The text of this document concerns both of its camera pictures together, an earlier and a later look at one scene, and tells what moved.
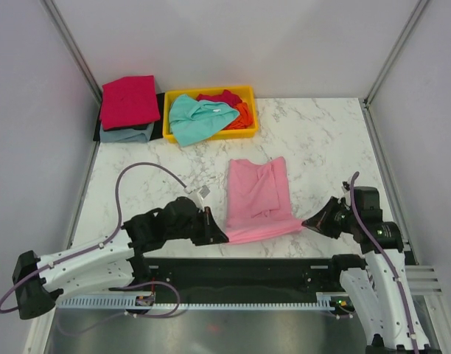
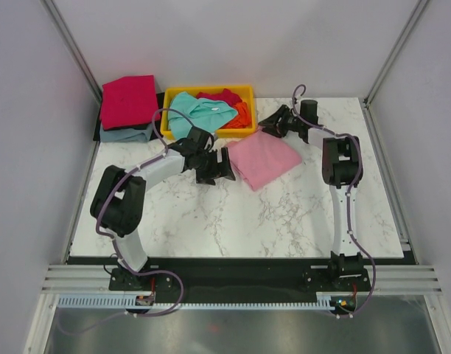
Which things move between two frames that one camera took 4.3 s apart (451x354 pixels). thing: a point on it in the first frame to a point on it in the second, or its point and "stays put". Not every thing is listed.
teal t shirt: [192, 121] stays put
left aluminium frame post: [54, 15] stays put
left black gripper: [212, 232] to [218, 170]
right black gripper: [320, 222] to [274, 128]
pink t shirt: [259, 203] to [261, 158]
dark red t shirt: [226, 96] stays put
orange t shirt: [244, 121] stays put
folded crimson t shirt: [129, 101] stays put
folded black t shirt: [158, 127] stays put
